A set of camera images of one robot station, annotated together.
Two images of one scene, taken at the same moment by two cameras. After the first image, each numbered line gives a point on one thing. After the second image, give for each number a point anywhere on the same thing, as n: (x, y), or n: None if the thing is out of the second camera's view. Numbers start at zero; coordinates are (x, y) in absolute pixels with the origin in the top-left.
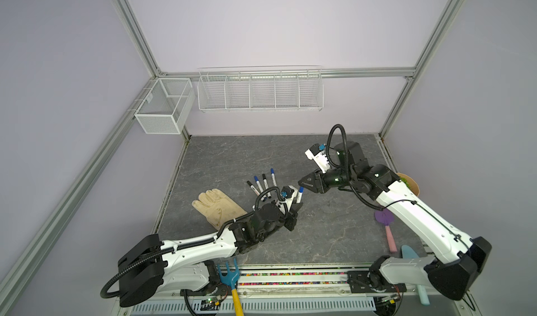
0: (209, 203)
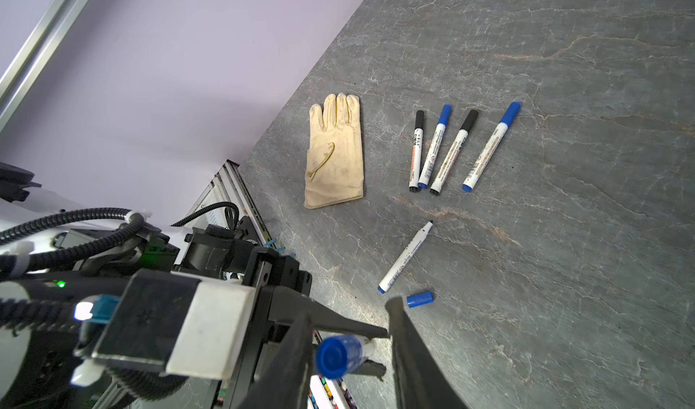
0: (334, 164)
